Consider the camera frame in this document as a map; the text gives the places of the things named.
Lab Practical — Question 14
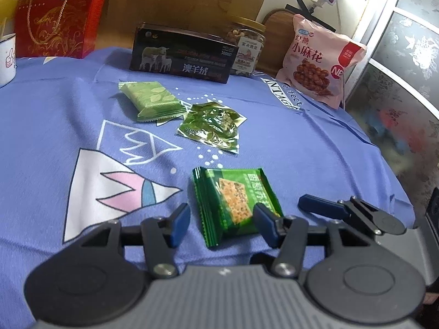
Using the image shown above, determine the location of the brown wooden cutting board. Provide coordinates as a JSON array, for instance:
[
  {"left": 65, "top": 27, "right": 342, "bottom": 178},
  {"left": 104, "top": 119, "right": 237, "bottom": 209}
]
[{"left": 257, "top": 9, "right": 295, "bottom": 76}]

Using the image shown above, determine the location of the pink snack bag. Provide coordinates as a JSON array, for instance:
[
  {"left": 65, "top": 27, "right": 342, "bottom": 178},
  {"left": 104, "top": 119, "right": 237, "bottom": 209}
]
[{"left": 276, "top": 14, "right": 366, "bottom": 109}]

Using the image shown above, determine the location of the wooden headboard panel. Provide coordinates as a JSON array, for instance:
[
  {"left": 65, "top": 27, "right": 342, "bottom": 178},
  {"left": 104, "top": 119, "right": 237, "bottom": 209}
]
[{"left": 96, "top": 0, "right": 263, "bottom": 48}]

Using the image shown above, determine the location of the clear green snack packet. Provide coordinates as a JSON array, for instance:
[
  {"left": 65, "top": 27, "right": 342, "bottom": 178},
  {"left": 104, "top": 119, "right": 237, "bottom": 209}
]
[{"left": 177, "top": 102, "right": 246, "bottom": 155}]

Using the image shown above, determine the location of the red gift box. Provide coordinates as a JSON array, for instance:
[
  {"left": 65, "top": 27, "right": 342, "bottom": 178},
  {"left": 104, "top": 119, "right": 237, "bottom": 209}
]
[{"left": 14, "top": 0, "right": 105, "bottom": 59}]

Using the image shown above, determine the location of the purple printed tablecloth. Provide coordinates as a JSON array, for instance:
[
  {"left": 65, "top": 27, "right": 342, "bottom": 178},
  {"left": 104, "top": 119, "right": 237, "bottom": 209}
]
[{"left": 1, "top": 48, "right": 415, "bottom": 328}]

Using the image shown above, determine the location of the light green biscuit packet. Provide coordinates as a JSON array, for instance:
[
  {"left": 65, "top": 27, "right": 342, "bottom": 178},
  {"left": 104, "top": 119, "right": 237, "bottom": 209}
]
[{"left": 118, "top": 82, "right": 186, "bottom": 123}]

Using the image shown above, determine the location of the dark storage box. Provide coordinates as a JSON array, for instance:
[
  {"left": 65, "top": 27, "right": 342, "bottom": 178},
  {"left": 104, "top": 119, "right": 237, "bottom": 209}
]
[{"left": 130, "top": 23, "right": 237, "bottom": 84}]

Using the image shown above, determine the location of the dark green cracker packet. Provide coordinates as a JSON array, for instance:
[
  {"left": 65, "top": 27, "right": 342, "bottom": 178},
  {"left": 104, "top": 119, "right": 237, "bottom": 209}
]
[{"left": 193, "top": 167, "right": 283, "bottom": 248}]

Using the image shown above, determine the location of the white mug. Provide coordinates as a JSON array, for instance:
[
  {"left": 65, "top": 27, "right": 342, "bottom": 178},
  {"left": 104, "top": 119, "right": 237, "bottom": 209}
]
[{"left": 0, "top": 33, "right": 16, "bottom": 88}]

